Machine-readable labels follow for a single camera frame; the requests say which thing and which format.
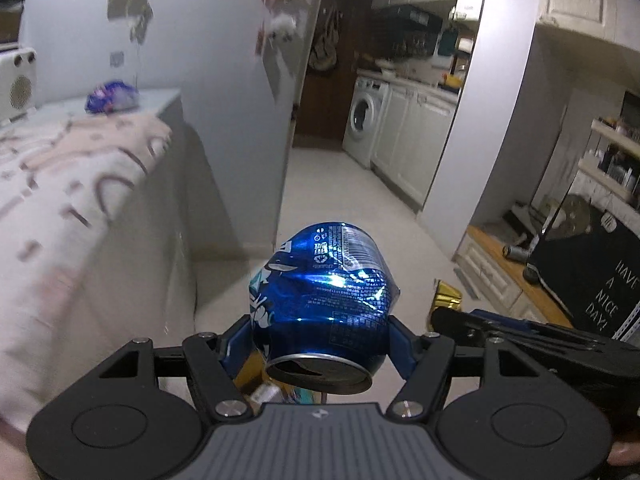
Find pink patterned table cloth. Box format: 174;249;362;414
1;113;171;432

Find brown hanging bag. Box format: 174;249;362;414
308;6;341;73

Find brown wooden door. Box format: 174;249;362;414
293;0;372;150

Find white low drawer cabinet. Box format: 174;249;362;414
454;226;572;328

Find gold foil wrapper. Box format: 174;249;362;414
426;280;462;332

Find white kitchen cabinets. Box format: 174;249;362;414
371;84;458;206

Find white washing machine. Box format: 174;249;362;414
343;76;390;169

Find white plush sheep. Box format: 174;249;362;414
266;13;297;44

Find purple snack bag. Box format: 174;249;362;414
85;80;139;114

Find crushed blue drink can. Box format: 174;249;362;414
248;222;400;396

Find white space heater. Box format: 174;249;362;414
0;48;37;122

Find black sign board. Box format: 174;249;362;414
527;194;639;346

